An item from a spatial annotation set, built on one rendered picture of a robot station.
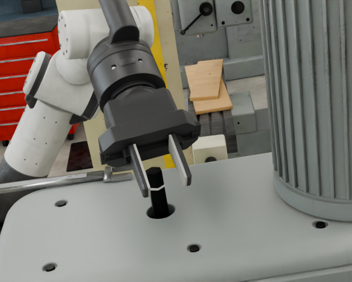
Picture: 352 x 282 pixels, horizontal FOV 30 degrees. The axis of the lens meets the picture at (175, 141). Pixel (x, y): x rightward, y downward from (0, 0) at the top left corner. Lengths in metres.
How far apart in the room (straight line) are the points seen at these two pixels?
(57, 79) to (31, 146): 0.15
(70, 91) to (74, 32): 0.26
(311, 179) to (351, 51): 0.16
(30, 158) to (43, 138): 0.05
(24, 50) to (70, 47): 4.65
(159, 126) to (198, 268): 0.17
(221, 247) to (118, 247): 0.12
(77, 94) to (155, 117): 0.35
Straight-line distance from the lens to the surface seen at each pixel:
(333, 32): 0.69
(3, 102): 5.74
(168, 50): 2.56
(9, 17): 9.78
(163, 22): 2.53
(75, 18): 0.87
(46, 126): 1.17
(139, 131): 0.76
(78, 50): 0.87
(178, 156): 0.76
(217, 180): 0.89
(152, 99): 0.79
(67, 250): 0.81
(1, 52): 5.58
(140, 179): 0.74
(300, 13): 0.70
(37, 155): 1.19
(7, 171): 1.23
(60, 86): 1.10
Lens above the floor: 2.33
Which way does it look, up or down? 26 degrees down
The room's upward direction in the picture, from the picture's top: 9 degrees counter-clockwise
